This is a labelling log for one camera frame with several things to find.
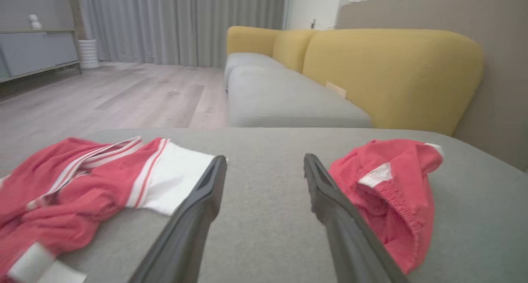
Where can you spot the beige sofa label tag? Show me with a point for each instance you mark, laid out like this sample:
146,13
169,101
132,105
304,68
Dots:
335,89

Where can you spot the grey sideboard cabinet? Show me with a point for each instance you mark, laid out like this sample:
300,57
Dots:
37,52

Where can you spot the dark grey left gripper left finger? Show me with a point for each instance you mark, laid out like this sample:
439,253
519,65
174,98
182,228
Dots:
185,233

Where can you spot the grey pleated curtain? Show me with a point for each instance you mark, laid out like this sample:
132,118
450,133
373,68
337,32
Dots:
181,23

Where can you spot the small white figurine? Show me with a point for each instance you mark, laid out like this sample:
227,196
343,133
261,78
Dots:
35,22

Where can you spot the red and white jersey shirt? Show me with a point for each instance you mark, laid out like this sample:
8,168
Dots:
82,192

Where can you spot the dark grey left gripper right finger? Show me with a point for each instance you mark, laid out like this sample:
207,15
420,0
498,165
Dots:
346,233

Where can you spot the wide yellow sofa backrest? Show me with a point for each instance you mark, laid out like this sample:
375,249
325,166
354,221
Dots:
392,76

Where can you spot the yellow sofa corner backrest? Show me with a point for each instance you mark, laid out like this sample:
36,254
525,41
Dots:
249,39

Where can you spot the small grey sofa seat cushion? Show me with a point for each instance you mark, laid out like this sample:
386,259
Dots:
247,60

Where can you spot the white ribbed floor vase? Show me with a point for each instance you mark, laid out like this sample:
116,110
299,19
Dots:
88,54

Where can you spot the narrow yellow sofa backrest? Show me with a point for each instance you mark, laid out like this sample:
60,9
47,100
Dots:
291,48

